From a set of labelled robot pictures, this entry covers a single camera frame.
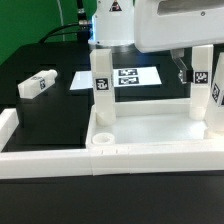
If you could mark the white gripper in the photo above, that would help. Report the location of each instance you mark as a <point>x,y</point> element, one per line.
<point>171,24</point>

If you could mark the white desk top tray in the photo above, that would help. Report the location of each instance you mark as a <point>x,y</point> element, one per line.
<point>150,122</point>

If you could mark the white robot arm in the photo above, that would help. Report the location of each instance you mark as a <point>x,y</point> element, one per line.
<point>113,24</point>

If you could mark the fiducial marker sheet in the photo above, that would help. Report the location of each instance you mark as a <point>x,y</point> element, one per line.
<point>124,77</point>

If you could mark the white obstacle fence frame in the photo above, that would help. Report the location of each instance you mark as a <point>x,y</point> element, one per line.
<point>106,159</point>

